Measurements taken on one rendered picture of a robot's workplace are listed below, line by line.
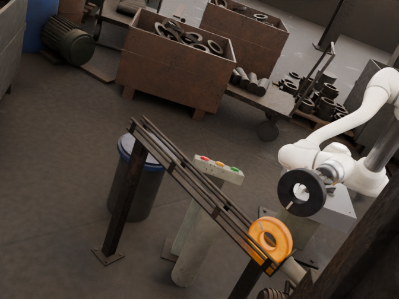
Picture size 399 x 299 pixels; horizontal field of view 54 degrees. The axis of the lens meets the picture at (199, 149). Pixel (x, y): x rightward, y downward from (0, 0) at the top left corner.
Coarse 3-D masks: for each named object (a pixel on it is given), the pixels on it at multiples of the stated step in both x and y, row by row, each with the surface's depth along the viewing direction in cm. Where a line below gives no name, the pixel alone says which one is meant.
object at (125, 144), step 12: (120, 144) 203; (132, 144) 204; (168, 144) 216; (120, 156) 210; (120, 168) 206; (144, 168) 195; (156, 168) 197; (120, 180) 207; (144, 180) 203; (156, 180) 207; (144, 192) 208; (156, 192) 216; (108, 204) 220; (132, 204) 211; (144, 204) 214; (132, 216) 216; (144, 216) 221
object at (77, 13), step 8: (64, 0) 378; (72, 0) 383; (80, 0) 392; (64, 8) 383; (72, 8) 389; (80, 8) 398; (64, 16) 387; (72, 16) 394; (80, 16) 405; (80, 24) 416
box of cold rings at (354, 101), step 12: (372, 60) 453; (372, 72) 437; (360, 84) 458; (348, 96) 483; (360, 96) 444; (348, 108) 468; (384, 108) 393; (372, 120) 401; (384, 120) 399; (360, 132) 409; (372, 132) 406; (360, 144) 415; (372, 144) 412; (396, 156) 415
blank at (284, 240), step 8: (256, 224) 132; (264, 224) 130; (272, 224) 128; (280, 224) 128; (256, 232) 133; (272, 232) 129; (280, 232) 127; (288, 232) 127; (256, 240) 133; (264, 240) 135; (280, 240) 127; (288, 240) 126; (264, 248) 132; (272, 248) 132; (280, 248) 128; (288, 248) 126; (272, 256) 131; (280, 256) 128
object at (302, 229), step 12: (264, 216) 263; (276, 216) 258; (288, 216) 236; (288, 228) 240; (300, 228) 238; (312, 228) 237; (300, 240) 242; (312, 240) 259; (300, 252) 244; (312, 252) 248; (312, 264) 238
